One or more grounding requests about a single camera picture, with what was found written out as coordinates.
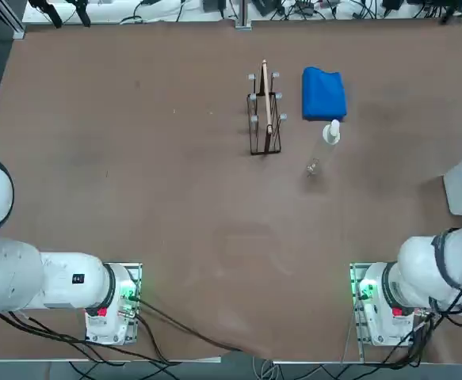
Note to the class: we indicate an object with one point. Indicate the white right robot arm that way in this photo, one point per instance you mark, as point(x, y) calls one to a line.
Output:
point(421, 257)

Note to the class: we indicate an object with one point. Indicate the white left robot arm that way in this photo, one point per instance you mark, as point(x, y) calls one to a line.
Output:
point(48, 277)

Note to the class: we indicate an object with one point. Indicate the clear spray bottle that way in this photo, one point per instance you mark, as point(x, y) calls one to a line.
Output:
point(325, 148)

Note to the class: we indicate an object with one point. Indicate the folded blue cloth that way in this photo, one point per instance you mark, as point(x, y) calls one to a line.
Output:
point(323, 95)

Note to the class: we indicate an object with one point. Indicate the black tripod leg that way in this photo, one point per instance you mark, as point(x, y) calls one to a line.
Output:
point(50, 12)
point(81, 12)

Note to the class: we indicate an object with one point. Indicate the aluminium frame post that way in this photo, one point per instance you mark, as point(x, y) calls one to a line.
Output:
point(19, 29)
point(243, 16)

